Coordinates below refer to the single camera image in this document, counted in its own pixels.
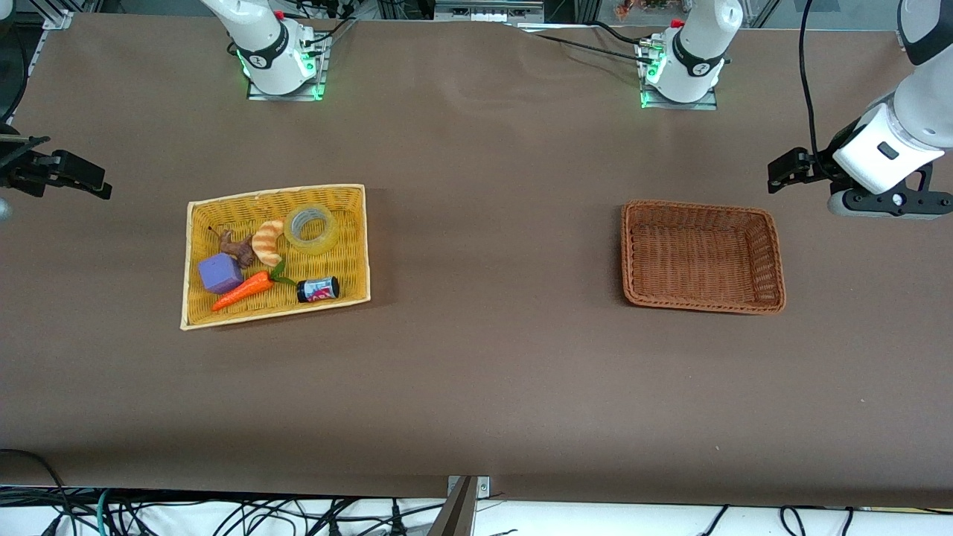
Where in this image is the yellow woven tray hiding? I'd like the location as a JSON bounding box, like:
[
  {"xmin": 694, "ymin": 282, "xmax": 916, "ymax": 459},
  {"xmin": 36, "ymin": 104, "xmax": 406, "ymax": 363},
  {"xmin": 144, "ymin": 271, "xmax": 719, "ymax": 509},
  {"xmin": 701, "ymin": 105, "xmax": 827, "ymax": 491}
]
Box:
[{"xmin": 180, "ymin": 184, "xmax": 372, "ymax": 331}]

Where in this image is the toy croissant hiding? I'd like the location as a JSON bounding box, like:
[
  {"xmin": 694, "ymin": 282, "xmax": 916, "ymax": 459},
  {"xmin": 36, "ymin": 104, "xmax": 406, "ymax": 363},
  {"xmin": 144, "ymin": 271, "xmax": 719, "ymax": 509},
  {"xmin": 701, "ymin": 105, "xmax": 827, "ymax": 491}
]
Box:
[{"xmin": 252, "ymin": 220, "xmax": 285, "ymax": 267}]

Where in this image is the orange toy carrot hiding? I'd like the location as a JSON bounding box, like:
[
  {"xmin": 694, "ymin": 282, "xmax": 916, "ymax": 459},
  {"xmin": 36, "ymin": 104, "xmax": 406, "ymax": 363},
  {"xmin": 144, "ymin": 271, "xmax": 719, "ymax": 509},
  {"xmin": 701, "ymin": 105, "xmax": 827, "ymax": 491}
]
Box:
[{"xmin": 211, "ymin": 261, "xmax": 297, "ymax": 312}]

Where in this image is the black floor cable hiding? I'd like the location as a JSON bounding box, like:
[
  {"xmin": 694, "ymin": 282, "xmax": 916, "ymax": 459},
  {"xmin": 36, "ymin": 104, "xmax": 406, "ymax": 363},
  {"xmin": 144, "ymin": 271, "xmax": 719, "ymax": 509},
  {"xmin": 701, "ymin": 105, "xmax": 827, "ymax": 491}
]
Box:
[
  {"xmin": 0, "ymin": 448, "xmax": 75, "ymax": 536},
  {"xmin": 208, "ymin": 499, "xmax": 351, "ymax": 536},
  {"xmin": 698, "ymin": 505, "xmax": 732, "ymax": 536}
]

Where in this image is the brown woven basket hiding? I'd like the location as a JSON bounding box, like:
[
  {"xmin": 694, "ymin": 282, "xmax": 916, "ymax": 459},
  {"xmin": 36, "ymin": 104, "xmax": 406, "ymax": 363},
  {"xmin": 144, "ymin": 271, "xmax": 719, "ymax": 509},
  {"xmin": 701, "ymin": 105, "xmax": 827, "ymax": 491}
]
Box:
[{"xmin": 620, "ymin": 200, "xmax": 787, "ymax": 315}]

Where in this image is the long black hanging cable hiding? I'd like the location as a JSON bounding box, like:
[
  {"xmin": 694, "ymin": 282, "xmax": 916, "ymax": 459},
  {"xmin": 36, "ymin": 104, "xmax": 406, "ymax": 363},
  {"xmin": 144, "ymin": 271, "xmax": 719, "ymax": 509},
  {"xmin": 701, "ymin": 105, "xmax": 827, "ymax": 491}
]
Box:
[{"xmin": 798, "ymin": 0, "xmax": 841, "ymax": 179}]

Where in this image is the brown root toy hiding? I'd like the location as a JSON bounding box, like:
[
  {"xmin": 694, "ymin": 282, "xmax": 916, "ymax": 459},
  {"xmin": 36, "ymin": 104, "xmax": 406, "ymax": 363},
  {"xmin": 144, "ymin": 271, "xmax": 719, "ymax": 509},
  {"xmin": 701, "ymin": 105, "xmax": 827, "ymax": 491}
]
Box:
[{"xmin": 208, "ymin": 227, "xmax": 258, "ymax": 269}]

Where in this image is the purple cube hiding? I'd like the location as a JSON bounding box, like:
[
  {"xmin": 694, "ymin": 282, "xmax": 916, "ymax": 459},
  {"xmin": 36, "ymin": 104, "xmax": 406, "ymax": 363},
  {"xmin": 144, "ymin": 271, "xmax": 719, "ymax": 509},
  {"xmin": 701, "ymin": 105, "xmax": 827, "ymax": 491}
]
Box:
[{"xmin": 197, "ymin": 253, "xmax": 245, "ymax": 295}]

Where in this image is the black cable on table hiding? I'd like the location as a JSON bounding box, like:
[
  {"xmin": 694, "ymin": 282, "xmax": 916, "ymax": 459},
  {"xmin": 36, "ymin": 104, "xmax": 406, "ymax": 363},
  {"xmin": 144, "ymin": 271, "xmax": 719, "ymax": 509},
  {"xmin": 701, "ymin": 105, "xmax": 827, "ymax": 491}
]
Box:
[{"xmin": 521, "ymin": 21, "xmax": 657, "ymax": 65}]

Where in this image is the yellowish clear tape roll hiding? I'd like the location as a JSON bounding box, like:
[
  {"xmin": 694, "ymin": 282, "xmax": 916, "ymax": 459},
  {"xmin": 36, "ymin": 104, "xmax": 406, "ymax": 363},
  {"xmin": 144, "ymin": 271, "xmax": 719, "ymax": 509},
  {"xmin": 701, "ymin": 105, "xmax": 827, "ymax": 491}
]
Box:
[{"xmin": 284, "ymin": 204, "xmax": 340, "ymax": 255}]

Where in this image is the aluminium profile bracket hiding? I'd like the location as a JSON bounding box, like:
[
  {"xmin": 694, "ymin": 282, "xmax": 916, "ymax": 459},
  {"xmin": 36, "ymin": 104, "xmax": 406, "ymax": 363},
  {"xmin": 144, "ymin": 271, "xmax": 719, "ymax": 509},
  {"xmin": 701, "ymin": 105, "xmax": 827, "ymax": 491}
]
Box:
[{"xmin": 428, "ymin": 475, "xmax": 492, "ymax": 536}]

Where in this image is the aluminium frame rail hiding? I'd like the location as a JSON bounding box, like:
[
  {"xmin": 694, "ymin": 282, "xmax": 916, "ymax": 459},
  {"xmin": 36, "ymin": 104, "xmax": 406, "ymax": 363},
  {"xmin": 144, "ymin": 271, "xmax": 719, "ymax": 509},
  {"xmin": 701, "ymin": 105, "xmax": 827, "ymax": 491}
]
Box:
[{"xmin": 26, "ymin": 9, "xmax": 75, "ymax": 79}]

